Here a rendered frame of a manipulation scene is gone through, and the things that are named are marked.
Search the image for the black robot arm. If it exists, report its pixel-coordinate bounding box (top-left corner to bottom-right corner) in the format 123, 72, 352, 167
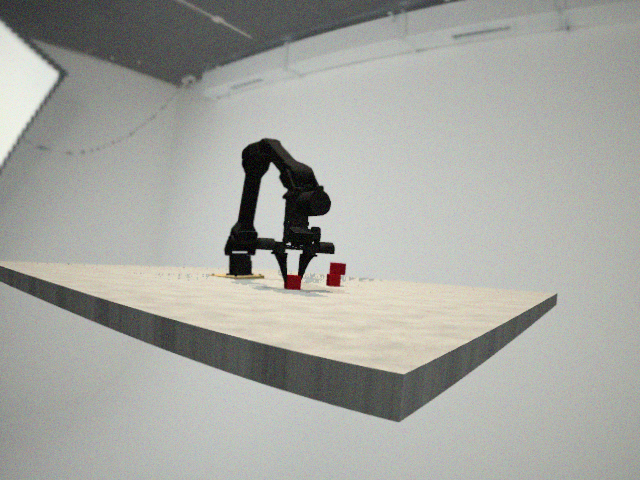
225, 138, 331, 276

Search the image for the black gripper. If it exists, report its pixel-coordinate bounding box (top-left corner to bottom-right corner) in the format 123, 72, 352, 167
255, 216, 335, 282

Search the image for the red cube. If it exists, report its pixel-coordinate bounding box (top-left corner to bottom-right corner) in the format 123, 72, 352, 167
330, 262, 346, 275
326, 274, 341, 287
284, 275, 301, 290

